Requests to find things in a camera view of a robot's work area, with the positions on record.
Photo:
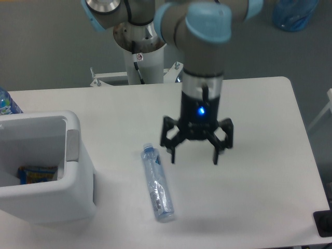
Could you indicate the blue snack wrapper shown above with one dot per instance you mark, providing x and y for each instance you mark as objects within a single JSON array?
[{"x": 35, "y": 174}]

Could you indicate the clear plastic bottle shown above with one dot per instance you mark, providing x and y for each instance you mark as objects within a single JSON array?
[{"x": 158, "y": 190}]

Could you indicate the blue labelled bottle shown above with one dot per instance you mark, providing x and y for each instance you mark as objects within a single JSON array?
[{"x": 8, "y": 105}]

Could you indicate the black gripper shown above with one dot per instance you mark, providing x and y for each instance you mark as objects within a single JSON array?
[{"x": 199, "y": 119}]

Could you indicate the white frame at right edge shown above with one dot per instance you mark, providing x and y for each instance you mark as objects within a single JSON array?
[{"x": 323, "y": 115}]

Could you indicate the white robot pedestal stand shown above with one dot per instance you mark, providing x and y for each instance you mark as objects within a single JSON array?
[{"x": 143, "y": 53}]

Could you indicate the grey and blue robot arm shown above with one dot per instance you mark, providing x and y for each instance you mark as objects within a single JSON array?
[{"x": 199, "y": 29}]

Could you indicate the white plastic trash can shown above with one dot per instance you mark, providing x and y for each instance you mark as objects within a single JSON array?
[{"x": 45, "y": 140}]

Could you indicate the blue plastic bag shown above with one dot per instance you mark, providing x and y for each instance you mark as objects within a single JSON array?
[{"x": 293, "y": 16}]

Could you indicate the black device at table corner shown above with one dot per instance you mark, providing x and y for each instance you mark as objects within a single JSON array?
[{"x": 323, "y": 223}]

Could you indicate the white tissue paper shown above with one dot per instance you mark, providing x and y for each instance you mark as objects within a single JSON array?
[{"x": 60, "y": 172}]

